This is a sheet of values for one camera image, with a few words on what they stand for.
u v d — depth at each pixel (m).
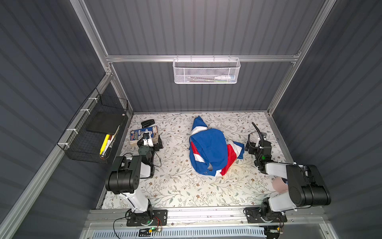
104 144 0.71
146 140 0.79
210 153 0.89
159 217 0.74
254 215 0.74
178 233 0.77
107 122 0.75
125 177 0.48
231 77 0.89
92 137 0.72
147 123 1.11
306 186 0.45
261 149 0.71
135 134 1.04
